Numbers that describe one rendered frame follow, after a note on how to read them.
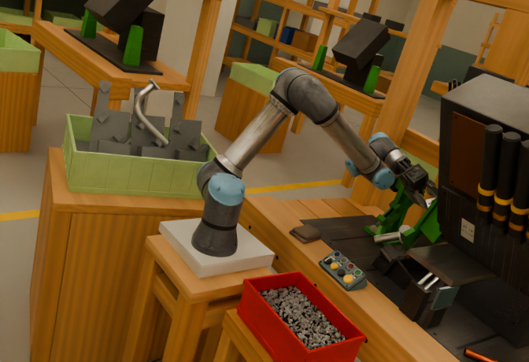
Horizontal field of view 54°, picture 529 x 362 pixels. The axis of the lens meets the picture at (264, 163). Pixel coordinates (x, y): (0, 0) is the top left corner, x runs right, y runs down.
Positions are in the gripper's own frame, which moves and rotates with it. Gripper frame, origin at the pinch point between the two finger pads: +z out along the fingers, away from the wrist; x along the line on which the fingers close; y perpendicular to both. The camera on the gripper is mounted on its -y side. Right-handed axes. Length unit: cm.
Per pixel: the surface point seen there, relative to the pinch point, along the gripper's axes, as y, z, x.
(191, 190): -6, -68, -71
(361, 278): 3.0, 8.3, -34.7
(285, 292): 15, 4, -57
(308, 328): 19, 19, -57
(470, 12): -694, -682, 586
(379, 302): -1.0, 16.5, -34.1
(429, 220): 5.0, 5.0, -6.4
